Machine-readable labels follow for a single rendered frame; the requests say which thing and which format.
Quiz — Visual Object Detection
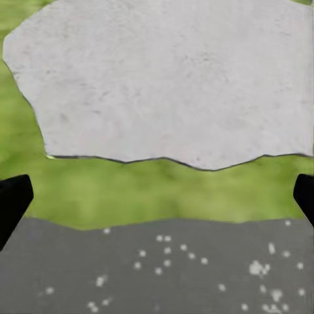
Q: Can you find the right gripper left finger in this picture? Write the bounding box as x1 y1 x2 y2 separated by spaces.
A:
0 174 34 252

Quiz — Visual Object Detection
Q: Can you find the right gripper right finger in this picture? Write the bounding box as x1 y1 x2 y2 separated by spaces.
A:
293 173 314 226

